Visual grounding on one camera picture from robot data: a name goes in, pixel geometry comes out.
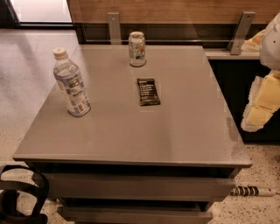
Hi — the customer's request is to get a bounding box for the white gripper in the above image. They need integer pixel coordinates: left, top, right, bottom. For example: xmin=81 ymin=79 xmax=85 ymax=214
xmin=241 ymin=12 xmax=280 ymax=132

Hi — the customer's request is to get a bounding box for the clear blue-label plastic bottle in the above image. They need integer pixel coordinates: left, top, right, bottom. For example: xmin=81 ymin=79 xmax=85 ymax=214
xmin=52 ymin=47 xmax=91 ymax=117

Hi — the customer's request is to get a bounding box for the black snack bar wrapper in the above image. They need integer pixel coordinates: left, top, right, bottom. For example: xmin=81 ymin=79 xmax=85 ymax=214
xmin=137 ymin=78 xmax=161 ymax=106

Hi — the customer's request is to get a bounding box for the striped black white rod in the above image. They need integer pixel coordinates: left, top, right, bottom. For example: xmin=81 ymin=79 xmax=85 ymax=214
xmin=230 ymin=186 xmax=277 ymax=197

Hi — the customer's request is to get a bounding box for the white green soda can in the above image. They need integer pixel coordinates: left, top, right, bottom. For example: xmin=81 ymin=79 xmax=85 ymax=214
xmin=129 ymin=31 xmax=146 ymax=67

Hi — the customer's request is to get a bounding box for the grey drawer cabinet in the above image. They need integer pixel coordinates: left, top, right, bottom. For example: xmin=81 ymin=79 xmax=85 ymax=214
xmin=14 ymin=45 xmax=251 ymax=224

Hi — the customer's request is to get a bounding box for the right metal bracket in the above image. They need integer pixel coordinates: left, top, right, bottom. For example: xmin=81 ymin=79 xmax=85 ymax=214
xmin=227 ymin=11 xmax=256 ymax=55

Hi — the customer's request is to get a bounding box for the metal bracket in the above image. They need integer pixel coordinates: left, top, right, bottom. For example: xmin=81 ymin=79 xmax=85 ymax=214
xmin=108 ymin=12 xmax=122 ymax=45
xmin=227 ymin=11 xmax=256 ymax=55

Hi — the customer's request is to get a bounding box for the left metal bracket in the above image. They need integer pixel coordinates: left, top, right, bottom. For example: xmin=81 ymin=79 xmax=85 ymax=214
xmin=108 ymin=12 xmax=122 ymax=45

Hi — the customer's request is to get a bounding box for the wooden wall panel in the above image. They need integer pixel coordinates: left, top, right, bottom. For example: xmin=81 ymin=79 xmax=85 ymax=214
xmin=66 ymin=0 xmax=280 ymax=24

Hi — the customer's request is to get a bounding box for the black strap loop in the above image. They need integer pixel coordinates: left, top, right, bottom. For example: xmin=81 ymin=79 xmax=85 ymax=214
xmin=0 ymin=164 xmax=50 ymax=224

